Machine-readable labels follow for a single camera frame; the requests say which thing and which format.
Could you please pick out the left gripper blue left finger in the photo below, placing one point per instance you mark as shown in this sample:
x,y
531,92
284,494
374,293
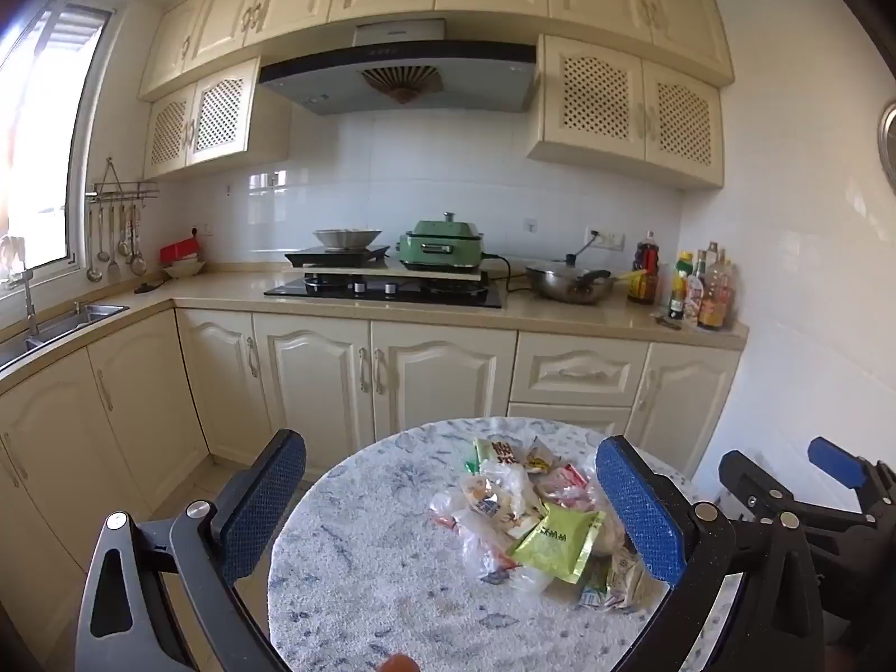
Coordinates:
x,y
127,622

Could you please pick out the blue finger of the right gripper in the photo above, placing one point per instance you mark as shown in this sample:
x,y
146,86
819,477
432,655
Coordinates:
x,y
847,469

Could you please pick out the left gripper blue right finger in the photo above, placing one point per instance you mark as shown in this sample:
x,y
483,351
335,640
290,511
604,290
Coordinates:
x,y
775,621

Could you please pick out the green snack packet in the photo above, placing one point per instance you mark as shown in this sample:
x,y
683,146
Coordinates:
x,y
560,543

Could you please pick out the clear plastic bag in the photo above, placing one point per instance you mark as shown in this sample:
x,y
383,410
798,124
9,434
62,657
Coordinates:
x,y
491,512

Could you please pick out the lower cream kitchen cabinets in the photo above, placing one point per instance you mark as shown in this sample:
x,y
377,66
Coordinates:
x,y
122,413

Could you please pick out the round table floral tablecloth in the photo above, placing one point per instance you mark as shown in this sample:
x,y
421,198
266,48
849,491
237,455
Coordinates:
x,y
362,570

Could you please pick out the cluster of condiment bottles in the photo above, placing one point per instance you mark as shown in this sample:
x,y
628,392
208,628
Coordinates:
x,y
703,289

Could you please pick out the steel sink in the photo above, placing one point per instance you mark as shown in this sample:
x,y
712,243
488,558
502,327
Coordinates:
x,y
80,317

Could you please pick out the dark soy sauce bottle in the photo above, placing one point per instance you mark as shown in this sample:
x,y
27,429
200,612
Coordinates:
x,y
643,284

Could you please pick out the red container on bowl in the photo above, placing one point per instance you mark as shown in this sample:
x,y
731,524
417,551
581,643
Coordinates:
x,y
180,250

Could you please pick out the steel wok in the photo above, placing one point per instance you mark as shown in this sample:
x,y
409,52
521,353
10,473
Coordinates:
x,y
570,284

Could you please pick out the hanging utensil rack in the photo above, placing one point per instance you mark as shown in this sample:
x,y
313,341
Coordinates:
x,y
113,214

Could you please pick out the black gas stove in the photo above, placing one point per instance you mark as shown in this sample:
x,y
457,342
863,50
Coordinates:
x,y
422,291

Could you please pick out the green electric cooker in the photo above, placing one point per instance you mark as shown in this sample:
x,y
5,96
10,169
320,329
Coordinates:
x,y
443,245

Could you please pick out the upper left lattice cabinet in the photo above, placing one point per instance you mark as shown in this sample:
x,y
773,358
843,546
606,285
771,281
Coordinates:
x,y
202,122

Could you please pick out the lattice cabinet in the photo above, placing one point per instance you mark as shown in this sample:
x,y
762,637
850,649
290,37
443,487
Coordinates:
x,y
597,107
202,122

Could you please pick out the upper right lattice cabinet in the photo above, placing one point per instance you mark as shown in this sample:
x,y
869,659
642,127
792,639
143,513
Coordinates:
x,y
597,107

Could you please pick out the top row cream cabinets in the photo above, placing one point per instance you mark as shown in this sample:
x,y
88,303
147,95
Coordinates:
x,y
434,0

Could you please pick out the window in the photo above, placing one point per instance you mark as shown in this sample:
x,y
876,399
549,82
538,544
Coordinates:
x,y
44,80

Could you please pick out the range hood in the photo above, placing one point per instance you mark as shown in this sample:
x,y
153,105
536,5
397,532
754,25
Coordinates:
x,y
401,75

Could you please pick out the wall power socket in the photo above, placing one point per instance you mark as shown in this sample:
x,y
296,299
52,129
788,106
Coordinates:
x,y
600,239

